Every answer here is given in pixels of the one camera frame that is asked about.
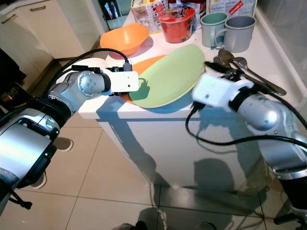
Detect green plate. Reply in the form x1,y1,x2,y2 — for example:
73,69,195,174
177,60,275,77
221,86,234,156
130,44,206,108

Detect silver spoon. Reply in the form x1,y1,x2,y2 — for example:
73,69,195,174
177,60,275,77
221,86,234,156
233,57,281,92
216,48,287,95

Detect grey mug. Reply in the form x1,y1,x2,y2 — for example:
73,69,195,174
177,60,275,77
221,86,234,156
216,16,256,53

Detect teal mug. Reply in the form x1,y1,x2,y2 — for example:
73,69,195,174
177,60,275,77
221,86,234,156
201,12,230,47

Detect person in black shorts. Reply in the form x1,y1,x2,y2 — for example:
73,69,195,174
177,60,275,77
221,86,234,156
0,48,25,104

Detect red noodle cup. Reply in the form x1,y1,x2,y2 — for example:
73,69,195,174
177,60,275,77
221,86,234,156
158,7,196,44

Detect white cracker bag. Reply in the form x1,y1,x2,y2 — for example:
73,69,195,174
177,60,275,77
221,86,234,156
206,0,257,17

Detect orange plate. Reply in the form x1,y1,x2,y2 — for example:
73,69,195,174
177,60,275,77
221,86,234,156
121,54,166,104

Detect yellow green snack bag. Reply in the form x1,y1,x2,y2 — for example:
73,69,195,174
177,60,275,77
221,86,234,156
130,0,168,33

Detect beige kitchen cabinet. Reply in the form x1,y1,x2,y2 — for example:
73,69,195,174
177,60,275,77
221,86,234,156
0,0,92,70

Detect white kitchen counter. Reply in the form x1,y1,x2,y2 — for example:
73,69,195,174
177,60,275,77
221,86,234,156
77,0,274,192

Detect orange bowl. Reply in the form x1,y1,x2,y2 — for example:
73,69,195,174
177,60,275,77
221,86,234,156
100,23,149,56

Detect glass door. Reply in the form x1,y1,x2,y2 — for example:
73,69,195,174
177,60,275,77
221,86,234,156
98,0,132,30

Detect white bowl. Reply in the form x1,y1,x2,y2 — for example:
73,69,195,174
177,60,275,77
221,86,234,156
60,57,113,80

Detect grey robot left foot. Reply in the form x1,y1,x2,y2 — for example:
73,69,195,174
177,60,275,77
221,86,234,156
110,221,149,230

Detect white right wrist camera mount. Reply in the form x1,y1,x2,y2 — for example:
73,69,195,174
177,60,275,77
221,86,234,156
192,72,255,112

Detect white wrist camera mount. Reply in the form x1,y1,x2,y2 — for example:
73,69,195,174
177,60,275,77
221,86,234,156
109,71,140,94
192,72,255,112

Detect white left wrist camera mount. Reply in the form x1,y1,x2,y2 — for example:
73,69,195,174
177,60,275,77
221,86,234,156
109,71,140,94

